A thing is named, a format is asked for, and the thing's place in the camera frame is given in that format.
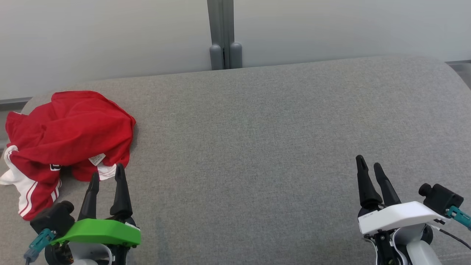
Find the plain red garment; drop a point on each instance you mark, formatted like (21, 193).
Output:
(77, 129)

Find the grey fabric sofa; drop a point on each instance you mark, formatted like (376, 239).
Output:
(257, 147)

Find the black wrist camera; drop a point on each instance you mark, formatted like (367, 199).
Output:
(441, 198)
(55, 219)

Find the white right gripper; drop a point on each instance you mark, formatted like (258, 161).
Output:
(397, 217)

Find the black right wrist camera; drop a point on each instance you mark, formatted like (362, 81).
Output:
(441, 198)

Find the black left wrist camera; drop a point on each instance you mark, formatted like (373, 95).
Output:
(55, 219)

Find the grey partition post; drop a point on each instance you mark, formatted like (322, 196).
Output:
(222, 36)

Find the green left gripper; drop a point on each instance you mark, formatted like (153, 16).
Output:
(106, 232)

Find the red garment white stripes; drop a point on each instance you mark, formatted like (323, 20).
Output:
(31, 184)

